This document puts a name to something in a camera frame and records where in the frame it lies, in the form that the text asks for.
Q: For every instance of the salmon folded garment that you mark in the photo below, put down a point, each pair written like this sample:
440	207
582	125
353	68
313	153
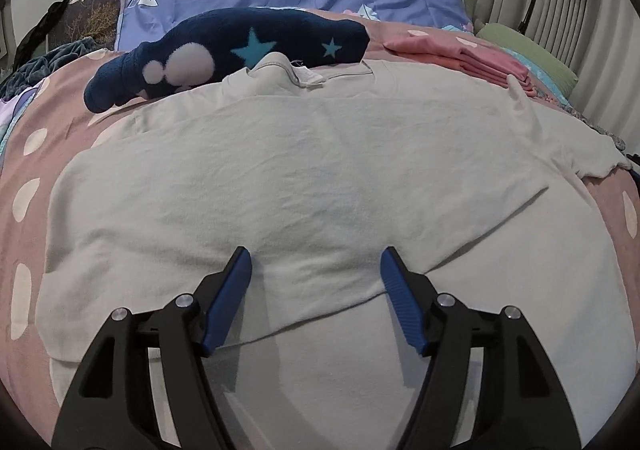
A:
510	78

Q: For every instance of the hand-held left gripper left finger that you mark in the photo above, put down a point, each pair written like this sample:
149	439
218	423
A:
231	290

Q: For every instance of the teal patterned bedsheet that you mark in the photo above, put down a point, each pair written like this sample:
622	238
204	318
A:
555	85

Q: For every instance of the black hanging cloth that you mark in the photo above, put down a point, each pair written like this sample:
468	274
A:
45	20

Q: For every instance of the green pillow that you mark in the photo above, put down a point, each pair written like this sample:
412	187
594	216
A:
530	50

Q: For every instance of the teal fleece blanket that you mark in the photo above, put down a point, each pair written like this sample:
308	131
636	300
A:
50	60

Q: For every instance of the lavender cloth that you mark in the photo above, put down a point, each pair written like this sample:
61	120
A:
12	115

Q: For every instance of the pink folded garment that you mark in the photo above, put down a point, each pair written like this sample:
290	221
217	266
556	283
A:
430	50

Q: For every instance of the pink polka-dot blanket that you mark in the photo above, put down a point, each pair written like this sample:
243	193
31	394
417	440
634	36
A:
30	210

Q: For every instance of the dark branch-print pillow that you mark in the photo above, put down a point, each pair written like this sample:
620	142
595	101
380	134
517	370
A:
97	10

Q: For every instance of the navy star-print fleece garment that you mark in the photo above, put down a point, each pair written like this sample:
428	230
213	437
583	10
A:
225	35

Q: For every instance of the white t-shirt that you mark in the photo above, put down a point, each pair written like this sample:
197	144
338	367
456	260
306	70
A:
320	170

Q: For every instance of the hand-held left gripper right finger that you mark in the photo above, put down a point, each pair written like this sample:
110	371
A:
400	295

